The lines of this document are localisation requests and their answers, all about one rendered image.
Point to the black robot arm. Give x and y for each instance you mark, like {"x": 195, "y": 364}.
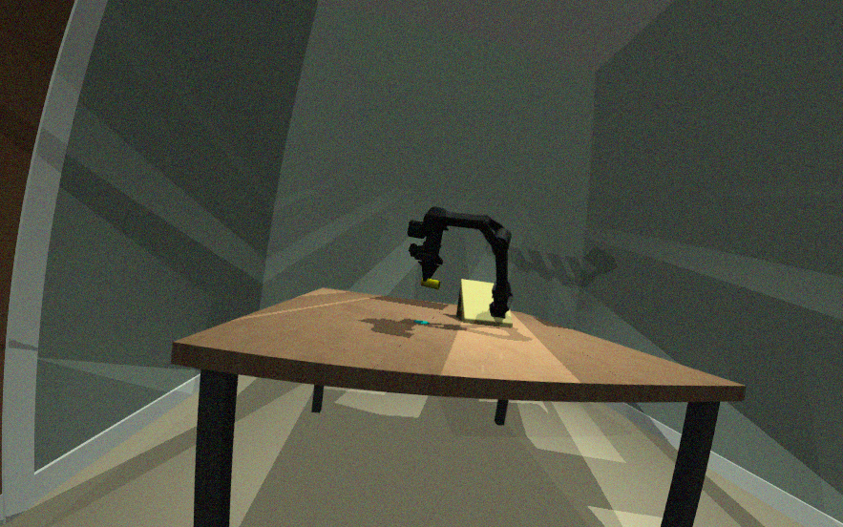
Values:
{"x": 437, "y": 219}

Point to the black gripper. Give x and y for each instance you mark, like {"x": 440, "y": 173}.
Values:
{"x": 430, "y": 258}

